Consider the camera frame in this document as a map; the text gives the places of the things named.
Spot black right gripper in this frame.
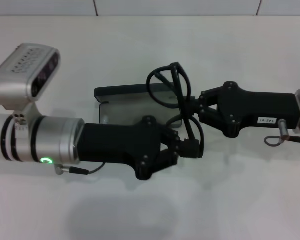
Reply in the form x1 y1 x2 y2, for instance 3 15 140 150
189 80 300 139

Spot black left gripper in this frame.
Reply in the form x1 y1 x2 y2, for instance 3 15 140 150
76 115 201 181

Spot black round glasses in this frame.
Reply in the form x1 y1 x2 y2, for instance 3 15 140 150
146 61 205 159

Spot black glasses case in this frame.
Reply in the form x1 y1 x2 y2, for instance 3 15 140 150
94 83 184 129

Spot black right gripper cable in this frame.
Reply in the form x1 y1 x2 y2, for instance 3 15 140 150
264 119 300 148

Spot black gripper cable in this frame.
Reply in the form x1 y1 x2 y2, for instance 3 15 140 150
53 161 108 176
264 119 300 148

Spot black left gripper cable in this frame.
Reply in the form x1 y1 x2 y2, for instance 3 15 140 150
53 161 108 176

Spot left wrist camera housing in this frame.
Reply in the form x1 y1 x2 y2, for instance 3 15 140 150
0 43 62 111

